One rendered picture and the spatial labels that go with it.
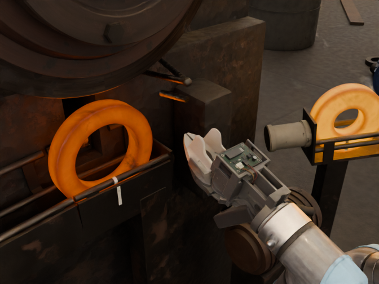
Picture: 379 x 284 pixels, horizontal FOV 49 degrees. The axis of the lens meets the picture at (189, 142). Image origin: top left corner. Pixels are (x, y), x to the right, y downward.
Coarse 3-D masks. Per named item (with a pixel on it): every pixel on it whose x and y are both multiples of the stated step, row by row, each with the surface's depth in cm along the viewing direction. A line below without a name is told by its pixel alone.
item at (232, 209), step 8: (224, 208) 73; (232, 208) 71; (240, 208) 67; (248, 208) 65; (216, 216) 73; (224, 216) 71; (232, 216) 69; (240, 216) 67; (248, 216) 65; (224, 224) 72; (232, 224) 70
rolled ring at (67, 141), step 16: (80, 112) 65; (96, 112) 65; (112, 112) 67; (128, 112) 69; (64, 128) 64; (80, 128) 64; (96, 128) 66; (128, 128) 73; (144, 128) 73; (64, 144) 63; (80, 144) 65; (144, 144) 75; (48, 160) 66; (64, 160) 64; (128, 160) 76; (144, 160) 76; (64, 176) 66; (112, 176) 75; (64, 192) 67
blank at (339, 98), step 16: (336, 96) 86; (352, 96) 86; (368, 96) 86; (320, 112) 87; (336, 112) 88; (368, 112) 88; (320, 128) 90; (336, 128) 93; (352, 128) 92; (368, 128) 91
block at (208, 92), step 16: (192, 80) 86; (192, 96) 80; (208, 96) 79; (224, 96) 80; (176, 112) 85; (192, 112) 81; (208, 112) 79; (224, 112) 82; (176, 128) 88; (192, 128) 83; (208, 128) 81; (224, 128) 84; (176, 144) 90; (224, 144) 86; (176, 160) 92; (176, 176) 95; (192, 176) 89
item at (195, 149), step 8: (184, 136) 74; (200, 136) 68; (184, 144) 72; (192, 144) 70; (200, 144) 68; (192, 152) 71; (200, 152) 69; (200, 160) 70; (208, 160) 68; (200, 168) 69; (208, 168) 69
